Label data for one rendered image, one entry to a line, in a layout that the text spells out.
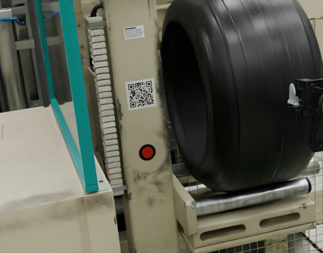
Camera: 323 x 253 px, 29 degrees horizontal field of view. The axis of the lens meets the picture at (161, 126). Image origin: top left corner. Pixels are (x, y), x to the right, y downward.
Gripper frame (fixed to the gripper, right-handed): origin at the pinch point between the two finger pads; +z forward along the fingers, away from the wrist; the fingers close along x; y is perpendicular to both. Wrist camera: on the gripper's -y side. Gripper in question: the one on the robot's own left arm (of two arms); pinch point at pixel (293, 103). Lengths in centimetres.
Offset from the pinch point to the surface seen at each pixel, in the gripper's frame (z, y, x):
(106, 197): -47, 0, 53
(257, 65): 2.4, 10.1, 7.3
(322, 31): 432, -21, -242
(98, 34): 21, 21, 41
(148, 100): 21.5, 2.6, 30.3
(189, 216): 13.5, -27.5, 24.9
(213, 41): 7.8, 16.4, 15.8
